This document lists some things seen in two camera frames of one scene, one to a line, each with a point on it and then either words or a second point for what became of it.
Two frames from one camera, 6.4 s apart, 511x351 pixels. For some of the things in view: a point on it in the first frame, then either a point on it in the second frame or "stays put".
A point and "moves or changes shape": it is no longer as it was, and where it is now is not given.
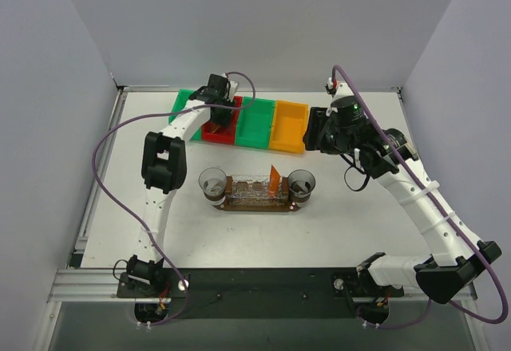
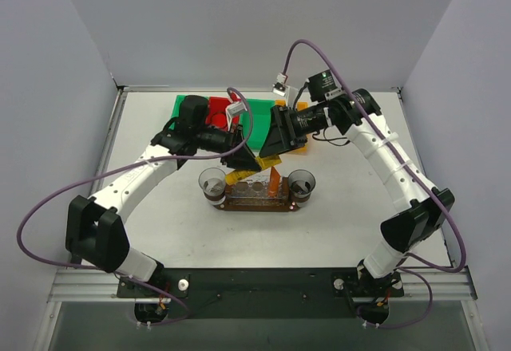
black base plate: (216, 293) stays put
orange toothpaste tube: (215, 130) moves or changes shape
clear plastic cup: (212, 181) stays put
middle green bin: (255, 122) stays put
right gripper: (315, 128) → (285, 126)
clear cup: (300, 183) stays put
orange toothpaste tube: (274, 183) stays put
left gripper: (220, 116) → (236, 143)
